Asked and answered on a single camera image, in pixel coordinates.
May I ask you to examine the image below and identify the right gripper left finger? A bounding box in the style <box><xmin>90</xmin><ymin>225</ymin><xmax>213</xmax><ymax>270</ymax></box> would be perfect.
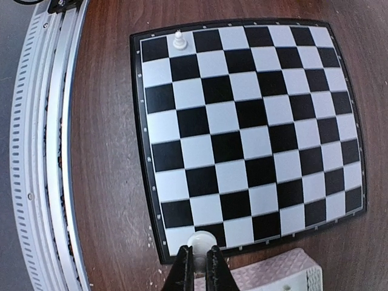
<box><xmin>161</xmin><ymin>245</ymin><xmax>194</xmax><ymax>291</ymax></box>

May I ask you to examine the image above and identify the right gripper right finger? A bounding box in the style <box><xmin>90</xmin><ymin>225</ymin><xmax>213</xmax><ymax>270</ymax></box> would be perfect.
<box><xmin>206</xmin><ymin>246</ymin><xmax>239</xmax><ymax>291</ymax></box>

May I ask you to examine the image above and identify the white pawn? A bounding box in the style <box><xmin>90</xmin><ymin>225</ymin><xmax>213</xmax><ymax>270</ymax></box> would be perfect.
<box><xmin>187</xmin><ymin>230</ymin><xmax>217</xmax><ymax>275</ymax></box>
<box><xmin>173</xmin><ymin>30</ymin><xmax>187</xmax><ymax>50</ymax></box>

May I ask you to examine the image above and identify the pink plastic basket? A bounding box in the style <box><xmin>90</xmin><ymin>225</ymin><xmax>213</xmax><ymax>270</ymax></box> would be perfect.
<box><xmin>194</xmin><ymin>248</ymin><xmax>323</xmax><ymax>290</ymax></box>

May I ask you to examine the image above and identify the black white chessboard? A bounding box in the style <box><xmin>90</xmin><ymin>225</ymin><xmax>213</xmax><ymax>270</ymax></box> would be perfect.
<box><xmin>130</xmin><ymin>19</ymin><xmax>367</xmax><ymax>264</ymax></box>

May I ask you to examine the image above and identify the front aluminium rail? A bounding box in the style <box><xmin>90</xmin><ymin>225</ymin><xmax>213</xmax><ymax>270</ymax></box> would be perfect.
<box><xmin>9</xmin><ymin>1</ymin><xmax>91</xmax><ymax>290</ymax></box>

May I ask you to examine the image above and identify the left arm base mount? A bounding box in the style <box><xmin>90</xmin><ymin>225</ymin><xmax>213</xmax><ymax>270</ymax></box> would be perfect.
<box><xmin>13</xmin><ymin>0</ymin><xmax>84</xmax><ymax>13</ymax></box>

